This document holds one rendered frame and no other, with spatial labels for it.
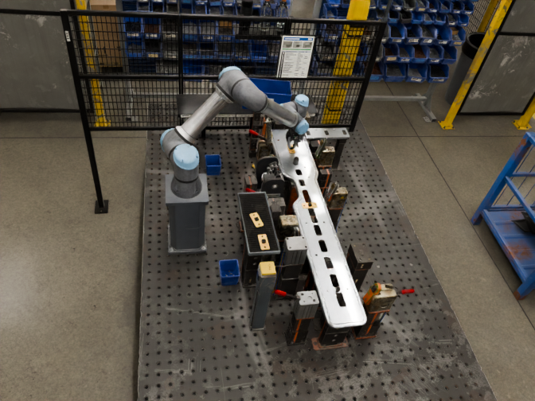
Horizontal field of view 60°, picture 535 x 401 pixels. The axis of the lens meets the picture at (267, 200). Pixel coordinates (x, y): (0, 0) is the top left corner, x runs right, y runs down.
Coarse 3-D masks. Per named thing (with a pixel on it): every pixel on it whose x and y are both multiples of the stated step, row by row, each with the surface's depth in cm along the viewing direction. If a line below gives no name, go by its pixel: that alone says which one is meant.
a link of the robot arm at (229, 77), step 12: (228, 72) 216; (240, 72) 216; (216, 84) 219; (228, 84) 215; (216, 96) 218; (228, 96) 217; (204, 108) 220; (216, 108) 220; (192, 120) 221; (204, 120) 221; (168, 132) 225; (180, 132) 221; (192, 132) 222; (168, 144) 222; (192, 144) 226; (168, 156) 222
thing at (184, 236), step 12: (168, 180) 233; (204, 180) 236; (168, 192) 228; (204, 192) 231; (168, 204) 223; (180, 204) 225; (192, 204) 226; (204, 204) 227; (180, 216) 232; (192, 216) 234; (204, 216) 239; (168, 228) 261; (180, 228) 239; (192, 228) 240; (204, 228) 246; (168, 240) 255; (180, 240) 245; (192, 240) 247; (204, 240) 253; (168, 252) 250; (180, 252) 251; (192, 252) 252; (204, 252) 254
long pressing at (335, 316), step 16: (304, 144) 283; (288, 160) 271; (304, 160) 273; (288, 176) 261; (304, 176) 263; (320, 192) 256; (304, 208) 245; (320, 208) 246; (304, 224) 237; (320, 224) 238; (320, 240) 231; (336, 240) 232; (320, 256) 223; (336, 256) 225; (320, 272) 217; (336, 272) 218; (320, 288) 210; (352, 288) 213; (336, 304) 206; (352, 304) 206; (336, 320) 200; (352, 320) 201
